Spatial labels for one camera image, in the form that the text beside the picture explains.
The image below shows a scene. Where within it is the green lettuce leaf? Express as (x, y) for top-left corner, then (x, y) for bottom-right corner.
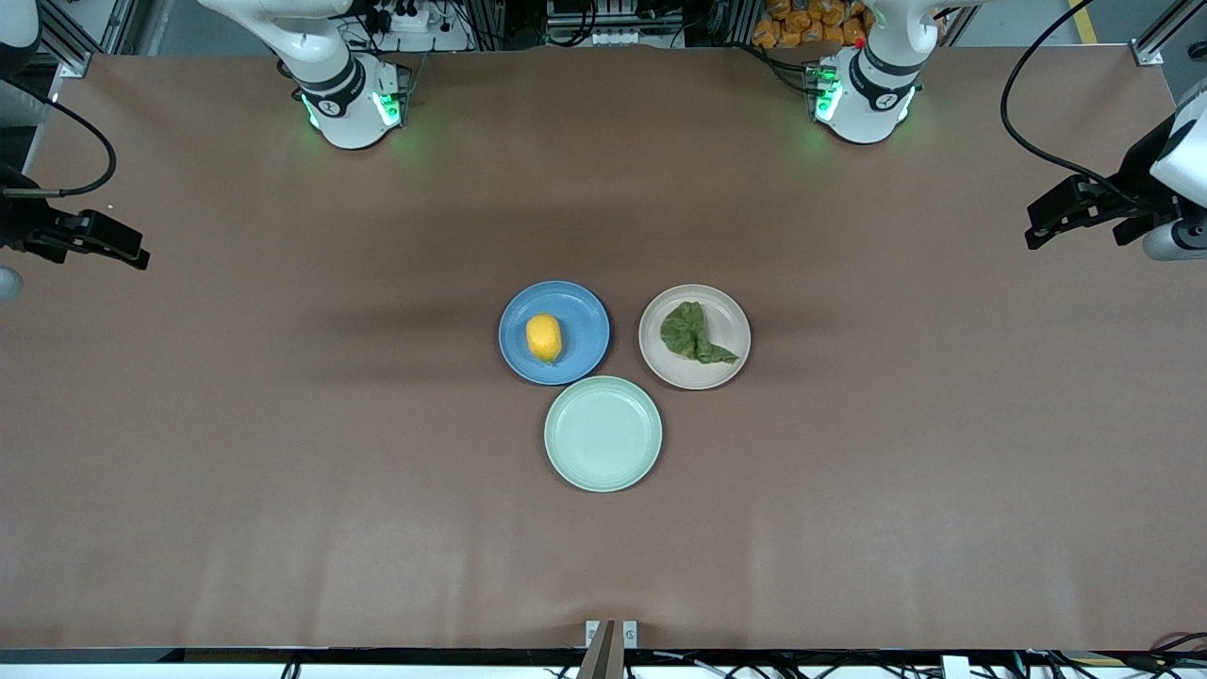
(660, 302), (739, 366)

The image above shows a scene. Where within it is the yellow lemon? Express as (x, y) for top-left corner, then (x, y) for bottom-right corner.
(525, 314), (564, 364)

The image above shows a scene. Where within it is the bag of orange items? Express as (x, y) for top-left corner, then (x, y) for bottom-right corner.
(752, 0), (874, 49)

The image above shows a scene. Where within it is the beige round plate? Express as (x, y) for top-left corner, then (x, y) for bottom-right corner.
(638, 284), (752, 390)

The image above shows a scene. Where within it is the white power strip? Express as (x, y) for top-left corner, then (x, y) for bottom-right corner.
(363, 3), (472, 54)

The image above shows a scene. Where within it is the blue round plate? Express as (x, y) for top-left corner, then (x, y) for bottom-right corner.
(498, 280), (611, 386)

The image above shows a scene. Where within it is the pale green round plate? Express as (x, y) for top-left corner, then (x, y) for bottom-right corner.
(544, 375), (663, 493)

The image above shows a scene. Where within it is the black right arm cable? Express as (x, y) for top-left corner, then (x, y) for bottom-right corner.
(0, 75), (118, 198)

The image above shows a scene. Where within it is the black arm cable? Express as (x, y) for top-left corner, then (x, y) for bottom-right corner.
(0, 75), (118, 198)
(1000, 0), (1148, 214)

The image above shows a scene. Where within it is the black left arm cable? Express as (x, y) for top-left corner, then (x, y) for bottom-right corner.
(1000, 0), (1148, 214)

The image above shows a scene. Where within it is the aluminium frame profile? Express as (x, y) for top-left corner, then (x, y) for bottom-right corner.
(1130, 0), (1207, 67)
(36, 0), (97, 78)

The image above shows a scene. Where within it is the silver metal bracket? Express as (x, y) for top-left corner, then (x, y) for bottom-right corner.
(585, 620), (639, 652)

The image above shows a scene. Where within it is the brown camera mount bar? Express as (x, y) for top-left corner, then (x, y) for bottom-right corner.
(576, 620), (626, 679)

